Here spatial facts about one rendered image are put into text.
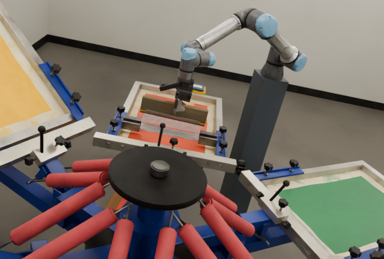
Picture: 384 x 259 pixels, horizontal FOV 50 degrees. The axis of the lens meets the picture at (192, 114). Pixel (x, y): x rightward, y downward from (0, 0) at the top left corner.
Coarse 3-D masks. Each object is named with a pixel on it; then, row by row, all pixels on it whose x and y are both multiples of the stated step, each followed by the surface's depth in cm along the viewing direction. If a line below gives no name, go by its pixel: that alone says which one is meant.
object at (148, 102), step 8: (144, 96) 216; (144, 104) 217; (152, 104) 216; (160, 104) 216; (168, 104) 216; (184, 104) 218; (168, 112) 218; (176, 112) 218; (184, 112) 217; (192, 112) 217; (200, 112) 217; (200, 120) 219
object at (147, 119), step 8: (152, 96) 263; (160, 96) 265; (144, 120) 232; (152, 120) 234; (160, 120) 236; (168, 120) 238; (168, 128) 229; (128, 136) 214; (136, 136) 215; (144, 136) 217; (152, 136) 218; (168, 136) 222
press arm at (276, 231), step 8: (256, 232) 171; (272, 232) 173; (280, 232) 174; (248, 240) 166; (256, 240) 167; (272, 240) 171; (280, 240) 174; (288, 240) 177; (216, 248) 158; (248, 248) 166; (256, 248) 168; (264, 248) 171; (216, 256) 158
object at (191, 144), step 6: (204, 108) 262; (174, 120) 239; (174, 126) 233; (180, 126) 234; (186, 126) 235; (192, 126) 237; (198, 126) 238; (204, 126) 240; (192, 132) 231; (198, 132) 232; (180, 138) 222; (168, 144) 214; (180, 144) 217; (186, 144) 218; (192, 144) 219; (198, 144) 220; (192, 150) 213; (198, 150) 215; (204, 150) 216
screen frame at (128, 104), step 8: (136, 88) 260; (144, 88) 269; (152, 88) 268; (128, 96) 248; (136, 96) 258; (192, 96) 269; (200, 96) 269; (208, 96) 271; (128, 104) 238; (216, 104) 263; (128, 112) 233; (216, 112) 252; (216, 120) 242; (216, 128) 233
